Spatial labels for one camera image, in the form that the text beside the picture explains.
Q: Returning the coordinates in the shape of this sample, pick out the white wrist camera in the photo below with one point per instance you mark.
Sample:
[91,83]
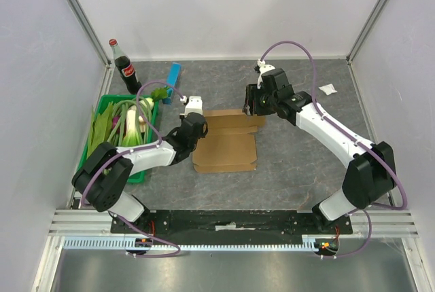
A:
[261,68]
[193,104]

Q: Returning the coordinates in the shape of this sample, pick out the blue rectangular block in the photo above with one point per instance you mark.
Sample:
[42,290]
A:
[172,78]

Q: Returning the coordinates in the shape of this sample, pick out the cola glass bottle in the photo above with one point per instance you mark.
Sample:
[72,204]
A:
[125,68]

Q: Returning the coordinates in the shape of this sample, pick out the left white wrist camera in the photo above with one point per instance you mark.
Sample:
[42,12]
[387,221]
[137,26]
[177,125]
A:
[193,104]

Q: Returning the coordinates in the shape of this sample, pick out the blue slotted cable duct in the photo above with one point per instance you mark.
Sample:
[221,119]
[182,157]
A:
[194,242]

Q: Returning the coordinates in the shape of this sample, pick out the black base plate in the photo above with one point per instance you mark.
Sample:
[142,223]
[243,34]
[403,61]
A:
[174,223]

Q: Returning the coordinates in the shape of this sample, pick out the green plastic tray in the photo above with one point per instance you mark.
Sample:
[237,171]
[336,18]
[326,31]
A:
[153,115]

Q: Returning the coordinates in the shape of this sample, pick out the brown cardboard box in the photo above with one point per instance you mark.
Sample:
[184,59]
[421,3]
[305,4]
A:
[230,144]

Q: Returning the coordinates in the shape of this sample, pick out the white green bok choy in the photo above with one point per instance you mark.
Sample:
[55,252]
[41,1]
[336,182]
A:
[133,124]

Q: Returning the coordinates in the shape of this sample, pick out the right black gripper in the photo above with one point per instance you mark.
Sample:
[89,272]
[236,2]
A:
[250,100]

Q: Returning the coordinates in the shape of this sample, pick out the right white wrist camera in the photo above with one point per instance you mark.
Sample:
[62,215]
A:
[261,68]

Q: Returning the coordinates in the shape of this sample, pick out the white paper scrap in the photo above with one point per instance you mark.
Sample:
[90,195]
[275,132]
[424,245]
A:
[328,89]

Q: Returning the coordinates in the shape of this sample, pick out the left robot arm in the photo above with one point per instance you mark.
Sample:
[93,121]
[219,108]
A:
[102,178]

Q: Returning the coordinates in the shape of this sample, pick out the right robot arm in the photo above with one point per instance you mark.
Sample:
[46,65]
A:
[370,167]

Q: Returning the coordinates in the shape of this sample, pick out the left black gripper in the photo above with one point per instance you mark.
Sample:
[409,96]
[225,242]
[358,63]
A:
[202,135]

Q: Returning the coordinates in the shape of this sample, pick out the white radish with leaves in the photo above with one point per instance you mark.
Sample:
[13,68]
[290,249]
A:
[155,96]

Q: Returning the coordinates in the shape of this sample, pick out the purple eggplant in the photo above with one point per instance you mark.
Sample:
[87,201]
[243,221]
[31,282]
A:
[115,120]

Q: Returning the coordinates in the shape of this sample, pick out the green long beans bundle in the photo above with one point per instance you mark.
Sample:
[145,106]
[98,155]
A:
[125,107]

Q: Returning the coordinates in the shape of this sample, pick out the green leafy vegetable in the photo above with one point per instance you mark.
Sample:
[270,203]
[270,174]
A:
[100,128]

